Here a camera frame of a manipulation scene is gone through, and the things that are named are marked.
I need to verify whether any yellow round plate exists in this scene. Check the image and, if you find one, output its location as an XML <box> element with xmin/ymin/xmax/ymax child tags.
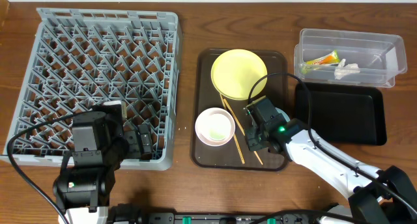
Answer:
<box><xmin>210</xmin><ymin>49</ymin><xmax>268</xmax><ymax>100</ymax></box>

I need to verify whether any white tissue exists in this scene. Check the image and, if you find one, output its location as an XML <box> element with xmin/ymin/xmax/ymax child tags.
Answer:
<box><xmin>334</xmin><ymin>59</ymin><xmax>360</xmax><ymax>80</ymax></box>

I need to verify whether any green orange snack wrapper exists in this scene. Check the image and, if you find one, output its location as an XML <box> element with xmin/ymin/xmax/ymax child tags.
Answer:
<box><xmin>301</xmin><ymin>50</ymin><xmax>340</xmax><ymax>74</ymax></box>

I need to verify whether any light blue bowl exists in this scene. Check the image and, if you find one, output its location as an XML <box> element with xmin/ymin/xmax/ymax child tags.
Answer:
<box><xmin>276</xmin><ymin>108</ymin><xmax>290</xmax><ymax>122</ymax></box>

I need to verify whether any white cup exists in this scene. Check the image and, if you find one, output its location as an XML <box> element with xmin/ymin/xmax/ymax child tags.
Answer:
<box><xmin>102</xmin><ymin>100</ymin><xmax>127</xmax><ymax>119</ymax></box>

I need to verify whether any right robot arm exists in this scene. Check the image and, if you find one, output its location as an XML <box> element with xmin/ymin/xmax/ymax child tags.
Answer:
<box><xmin>245</xmin><ymin>96</ymin><xmax>416</xmax><ymax>223</ymax></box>

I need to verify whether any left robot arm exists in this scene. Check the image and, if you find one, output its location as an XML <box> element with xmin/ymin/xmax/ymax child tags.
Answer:
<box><xmin>53</xmin><ymin>111</ymin><xmax>152</xmax><ymax>223</ymax></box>

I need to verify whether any black waste tray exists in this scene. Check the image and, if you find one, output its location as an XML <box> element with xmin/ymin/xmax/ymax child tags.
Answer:
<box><xmin>306</xmin><ymin>83</ymin><xmax>387</xmax><ymax>146</ymax></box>

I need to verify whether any clear plastic waste bin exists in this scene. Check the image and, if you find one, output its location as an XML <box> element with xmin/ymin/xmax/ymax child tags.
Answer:
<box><xmin>294</xmin><ymin>29</ymin><xmax>407</xmax><ymax>88</ymax></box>

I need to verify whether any grey dishwasher rack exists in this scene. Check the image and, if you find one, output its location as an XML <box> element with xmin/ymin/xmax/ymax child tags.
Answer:
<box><xmin>1</xmin><ymin>8</ymin><xmax>182</xmax><ymax>171</ymax></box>

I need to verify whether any wooden chopstick left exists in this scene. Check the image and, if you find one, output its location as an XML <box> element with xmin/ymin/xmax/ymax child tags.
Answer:
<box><xmin>220</xmin><ymin>94</ymin><xmax>245</xmax><ymax>164</ymax></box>

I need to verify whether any dark brown serving tray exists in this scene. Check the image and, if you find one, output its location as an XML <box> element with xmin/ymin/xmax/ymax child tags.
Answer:
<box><xmin>191</xmin><ymin>49</ymin><xmax>289</xmax><ymax>172</ymax></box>

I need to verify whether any pink white bowl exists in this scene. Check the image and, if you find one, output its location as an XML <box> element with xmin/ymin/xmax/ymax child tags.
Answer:
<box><xmin>195</xmin><ymin>107</ymin><xmax>236</xmax><ymax>147</ymax></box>

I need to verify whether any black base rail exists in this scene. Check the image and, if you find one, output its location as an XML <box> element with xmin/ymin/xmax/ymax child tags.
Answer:
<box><xmin>105</xmin><ymin>204</ymin><xmax>323</xmax><ymax>224</ymax></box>

